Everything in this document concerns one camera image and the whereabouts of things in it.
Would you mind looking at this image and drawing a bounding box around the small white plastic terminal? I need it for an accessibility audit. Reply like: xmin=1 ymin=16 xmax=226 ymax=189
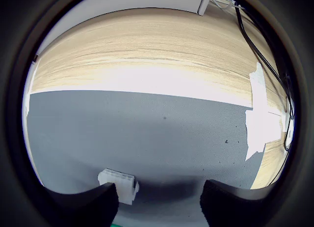
xmin=97 ymin=168 xmax=140 ymax=205

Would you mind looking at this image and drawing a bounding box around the dark grey mat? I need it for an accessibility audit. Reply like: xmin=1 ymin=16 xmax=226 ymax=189
xmin=26 ymin=89 xmax=267 ymax=227

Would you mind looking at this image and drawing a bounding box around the white tape piece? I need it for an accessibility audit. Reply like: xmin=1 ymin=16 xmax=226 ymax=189
xmin=245 ymin=62 xmax=282 ymax=161

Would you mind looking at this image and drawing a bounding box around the white partition panel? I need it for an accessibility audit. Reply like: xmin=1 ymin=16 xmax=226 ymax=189
xmin=56 ymin=0 xmax=212 ymax=29
xmin=23 ymin=54 xmax=40 ymax=115

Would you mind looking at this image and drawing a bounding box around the black camera cable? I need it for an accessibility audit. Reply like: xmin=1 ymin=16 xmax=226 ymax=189
xmin=233 ymin=0 xmax=296 ymax=151

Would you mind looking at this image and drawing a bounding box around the thin white cable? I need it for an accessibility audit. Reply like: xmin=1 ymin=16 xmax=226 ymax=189
xmin=211 ymin=0 xmax=245 ymax=11

